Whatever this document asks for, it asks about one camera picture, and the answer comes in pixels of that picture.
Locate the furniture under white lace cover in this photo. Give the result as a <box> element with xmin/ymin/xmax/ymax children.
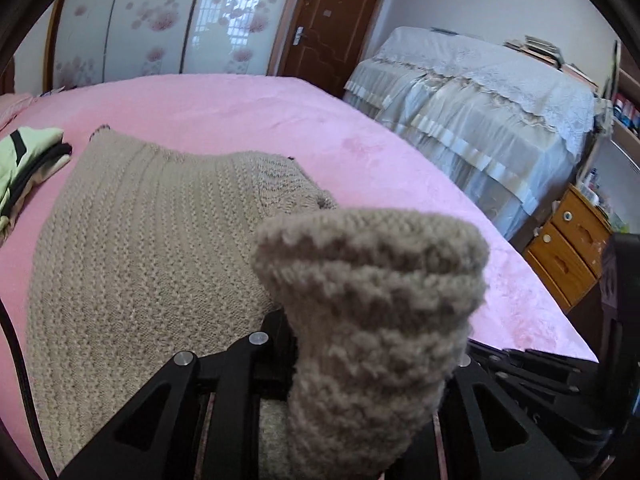
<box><xmin>342</xmin><ymin>26</ymin><xmax>598</xmax><ymax>241</ymax></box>

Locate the wooden bookshelf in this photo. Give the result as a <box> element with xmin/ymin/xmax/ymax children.
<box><xmin>592</xmin><ymin>67</ymin><xmax>640</xmax><ymax>161</ymax></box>

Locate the black cable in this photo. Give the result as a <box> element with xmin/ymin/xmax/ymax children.
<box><xmin>0</xmin><ymin>300</ymin><xmax>58</xmax><ymax>480</ymax></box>

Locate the brown wooden door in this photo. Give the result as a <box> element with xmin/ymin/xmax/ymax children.
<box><xmin>275</xmin><ymin>0</ymin><xmax>390</xmax><ymax>100</ymax></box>

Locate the light green black-trimmed garment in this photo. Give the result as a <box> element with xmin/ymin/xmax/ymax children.
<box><xmin>0</xmin><ymin>127</ymin><xmax>73</xmax><ymax>246</ymax></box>

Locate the stack of books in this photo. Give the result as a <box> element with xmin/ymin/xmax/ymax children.
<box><xmin>505</xmin><ymin>35</ymin><xmax>598</xmax><ymax>91</ymax></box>

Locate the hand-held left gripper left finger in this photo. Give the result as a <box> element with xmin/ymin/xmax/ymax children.
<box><xmin>59</xmin><ymin>309</ymin><xmax>301</xmax><ymax>480</ymax></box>

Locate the grey knit sweater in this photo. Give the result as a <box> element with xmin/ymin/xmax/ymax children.
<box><xmin>25</xmin><ymin>125</ymin><xmax>490</xmax><ymax>480</ymax></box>

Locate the pink bed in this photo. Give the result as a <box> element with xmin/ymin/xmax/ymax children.
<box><xmin>0</xmin><ymin>74</ymin><xmax>598</xmax><ymax>480</ymax></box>

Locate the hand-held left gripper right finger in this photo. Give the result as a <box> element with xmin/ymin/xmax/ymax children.
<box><xmin>397</xmin><ymin>354</ymin><xmax>584</xmax><ymax>480</ymax></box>

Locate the wooden drawer cabinet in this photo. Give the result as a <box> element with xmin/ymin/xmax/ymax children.
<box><xmin>524</xmin><ymin>185</ymin><xmax>613</xmax><ymax>311</ymax></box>

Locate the floral sliding door wardrobe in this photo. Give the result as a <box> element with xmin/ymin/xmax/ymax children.
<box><xmin>45</xmin><ymin>0</ymin><xmax>301</xmax><ymax>92</ymax></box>

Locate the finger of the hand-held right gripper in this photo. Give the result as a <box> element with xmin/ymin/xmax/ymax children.
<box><xmin>467</xmin><ymin>340</ymin><xmax>602</xmax><ymax>397</ymax></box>

